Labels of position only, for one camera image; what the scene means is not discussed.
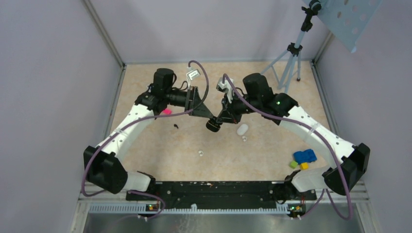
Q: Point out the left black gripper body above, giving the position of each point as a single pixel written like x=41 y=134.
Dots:
x=180 y=98

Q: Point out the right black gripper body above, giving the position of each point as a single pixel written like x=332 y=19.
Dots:
x=237 y=107

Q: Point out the black charging case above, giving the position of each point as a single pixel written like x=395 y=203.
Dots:
x=213 y=125

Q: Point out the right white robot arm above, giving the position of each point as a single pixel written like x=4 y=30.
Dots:
x=347 y=162

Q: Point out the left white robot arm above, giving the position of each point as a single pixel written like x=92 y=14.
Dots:
x=103 y=162

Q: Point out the white charging case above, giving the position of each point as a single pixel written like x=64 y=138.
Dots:
x=242 y=129

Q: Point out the pink block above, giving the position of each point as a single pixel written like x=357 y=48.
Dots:
x=167 y=112

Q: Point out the light blue tripod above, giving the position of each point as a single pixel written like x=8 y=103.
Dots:
x=293 y=65

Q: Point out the green cube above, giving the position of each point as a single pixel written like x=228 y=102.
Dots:
x=293 y=164

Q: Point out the blue toy block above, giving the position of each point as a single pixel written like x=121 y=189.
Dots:
x=306 y=156

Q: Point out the yellow cube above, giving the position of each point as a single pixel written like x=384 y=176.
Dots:
x=304 y=166

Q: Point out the perforated blue panel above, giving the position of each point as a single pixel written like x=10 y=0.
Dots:
x=345 y=19

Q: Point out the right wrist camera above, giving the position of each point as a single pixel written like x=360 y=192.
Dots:
x=224 y=86

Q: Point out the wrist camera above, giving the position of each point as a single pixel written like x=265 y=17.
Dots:
x=192 y=74
x=224 y=86

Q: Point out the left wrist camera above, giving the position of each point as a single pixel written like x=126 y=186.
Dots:
x=192 y=74

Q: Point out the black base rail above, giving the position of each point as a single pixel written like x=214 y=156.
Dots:
x=224 y=195

